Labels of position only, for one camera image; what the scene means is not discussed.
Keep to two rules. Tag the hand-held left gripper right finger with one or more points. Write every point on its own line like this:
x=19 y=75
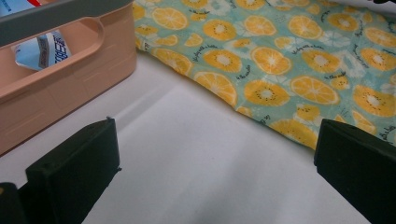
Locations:
x=358 y=165

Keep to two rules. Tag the pink plastic basket grey rim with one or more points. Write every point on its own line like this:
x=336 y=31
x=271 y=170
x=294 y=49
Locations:
x=77 y=84

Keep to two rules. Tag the orange slice print cloth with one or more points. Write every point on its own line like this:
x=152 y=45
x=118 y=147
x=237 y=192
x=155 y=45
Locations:
x=267 y=59

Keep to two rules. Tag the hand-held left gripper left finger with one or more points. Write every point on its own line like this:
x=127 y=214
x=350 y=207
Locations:
x=74 y=165

